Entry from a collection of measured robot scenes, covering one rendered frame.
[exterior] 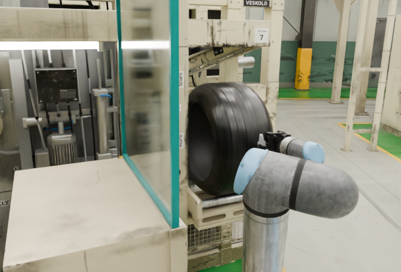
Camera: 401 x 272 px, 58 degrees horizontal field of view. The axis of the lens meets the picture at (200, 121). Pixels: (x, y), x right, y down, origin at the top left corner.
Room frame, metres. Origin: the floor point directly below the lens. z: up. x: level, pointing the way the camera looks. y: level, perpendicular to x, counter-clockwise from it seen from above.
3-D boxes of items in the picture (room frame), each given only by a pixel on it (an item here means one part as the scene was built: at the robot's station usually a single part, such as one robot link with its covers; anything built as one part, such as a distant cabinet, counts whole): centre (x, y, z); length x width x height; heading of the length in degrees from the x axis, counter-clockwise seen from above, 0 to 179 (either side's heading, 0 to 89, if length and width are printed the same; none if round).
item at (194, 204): (1.74, 0.08, 0.90); 0.40 x 0.03 x 0.10; 24
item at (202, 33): (2.13, -0.08, 1.71); 0.61 x 0.25 x 0.15; 114
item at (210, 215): (1.68, -0.14, 0.84); 0.36 x 0.09 x 0.06; 114
